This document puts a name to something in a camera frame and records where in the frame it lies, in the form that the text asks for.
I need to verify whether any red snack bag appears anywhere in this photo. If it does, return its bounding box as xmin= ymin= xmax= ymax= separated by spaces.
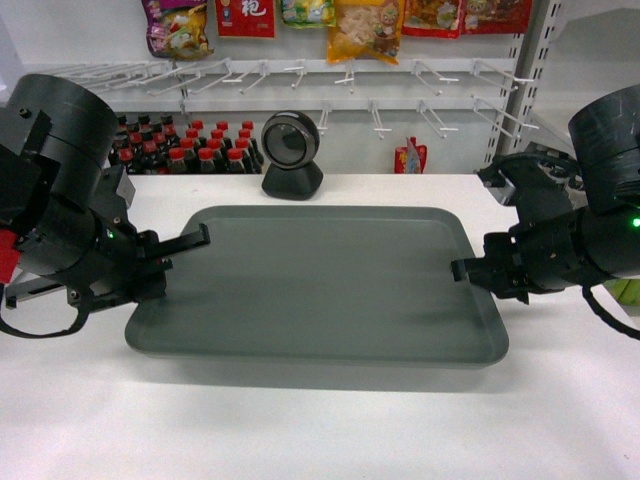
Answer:
xmin=214 ymin=0 xmax=275 ymax=39

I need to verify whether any black round barcode scanner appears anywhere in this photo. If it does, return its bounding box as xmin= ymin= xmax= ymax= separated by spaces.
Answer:
xmin=261 ymin=110 xmax=323 ymax=200

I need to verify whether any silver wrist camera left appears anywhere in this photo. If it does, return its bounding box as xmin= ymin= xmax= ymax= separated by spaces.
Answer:
xmin=101 ymin=165 xmax=136 ymax=210

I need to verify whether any silver metal tray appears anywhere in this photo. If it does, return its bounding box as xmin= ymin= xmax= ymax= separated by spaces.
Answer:
xmin=125 ymin=205 xmax=509 ymax=367

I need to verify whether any purple snack bag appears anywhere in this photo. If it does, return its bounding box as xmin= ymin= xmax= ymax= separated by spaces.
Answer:
xmin=141 ymin=0 xmax=214 ymax=61

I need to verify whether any black cable left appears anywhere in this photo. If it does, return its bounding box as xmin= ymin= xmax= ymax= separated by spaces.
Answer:
xmin=0 ymin=294 xmax=96 ymax=340

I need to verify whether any yellow chip snack bag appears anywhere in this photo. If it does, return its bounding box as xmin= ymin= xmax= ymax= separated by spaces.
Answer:
xmin=326 ymin=0 xmax=405 ymax=65

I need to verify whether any red pouch snack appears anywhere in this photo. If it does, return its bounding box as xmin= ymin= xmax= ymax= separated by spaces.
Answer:
xmin=393 ymin=137 xmax=428 ymax=174

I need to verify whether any black cable right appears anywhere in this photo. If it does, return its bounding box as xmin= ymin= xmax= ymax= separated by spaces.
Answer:
xmin=579 ymin=283 xmax=640 ymax=341

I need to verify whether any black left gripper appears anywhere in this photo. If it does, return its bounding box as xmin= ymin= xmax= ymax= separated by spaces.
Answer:
xmin=67 ymin=220 xmax=211 ymax=312

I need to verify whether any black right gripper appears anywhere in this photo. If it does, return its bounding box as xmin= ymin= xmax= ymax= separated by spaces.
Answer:
xmin=450 ymin=212 xmax=600 ymax=304

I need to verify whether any black cable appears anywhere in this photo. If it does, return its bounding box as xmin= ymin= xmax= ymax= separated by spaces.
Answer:
xmin=579 ymin=283 xmax=640 ymax=341
xmin=0 ymin=294 xmax=96 ymax=340

